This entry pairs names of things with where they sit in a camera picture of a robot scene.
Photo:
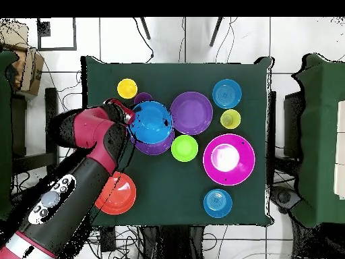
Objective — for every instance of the purple bowl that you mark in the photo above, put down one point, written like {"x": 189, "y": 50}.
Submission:
{"x": 192, "y": 113}
{"x": 159, "y": 149}

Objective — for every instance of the small green bowl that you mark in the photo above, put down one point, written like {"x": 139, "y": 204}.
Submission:
{"x": 184, "y": 148}

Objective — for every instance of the orange bowl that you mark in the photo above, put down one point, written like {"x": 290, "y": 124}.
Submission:
{"x": 120, "y": 197}

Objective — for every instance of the black square floor frame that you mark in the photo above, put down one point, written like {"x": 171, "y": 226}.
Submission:
{"x": 56, "y": 48}

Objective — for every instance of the black tripod leg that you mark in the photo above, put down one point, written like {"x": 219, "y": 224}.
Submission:
{"x": 216, "y": 31}
{"x": 145, "y": 28}

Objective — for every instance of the black metal frame stand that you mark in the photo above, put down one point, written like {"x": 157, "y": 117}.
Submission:
{"x": 51, "y": 99}

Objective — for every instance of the large pink bowl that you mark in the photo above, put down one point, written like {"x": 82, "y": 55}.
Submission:
{"x": 242, "y": 172}

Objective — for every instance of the purple cup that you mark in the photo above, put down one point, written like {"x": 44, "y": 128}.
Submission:
{"x": 142, "y": 97}

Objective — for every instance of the dark green table cloth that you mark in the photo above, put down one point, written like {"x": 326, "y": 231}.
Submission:
{"x": 167, "y": 75}

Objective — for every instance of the green cloth covered table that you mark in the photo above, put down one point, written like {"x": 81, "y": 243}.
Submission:
{"x": 5, "y": 135}
{"x": 320, "y": 140}

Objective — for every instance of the translucent yellow cup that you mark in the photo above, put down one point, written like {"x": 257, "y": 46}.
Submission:
{"x": 230, "y": 119}

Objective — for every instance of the translucent blue small bowl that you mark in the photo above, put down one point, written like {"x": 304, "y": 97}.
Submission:
{"x": 227, "y": 93}
{"x": 217, "y": 203}

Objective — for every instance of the cardboard box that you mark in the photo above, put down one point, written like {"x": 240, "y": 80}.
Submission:
{"x": 29, "y": 70}

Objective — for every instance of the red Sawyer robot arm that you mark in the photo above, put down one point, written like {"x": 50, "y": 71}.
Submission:
{"x": 89, "y": 129}

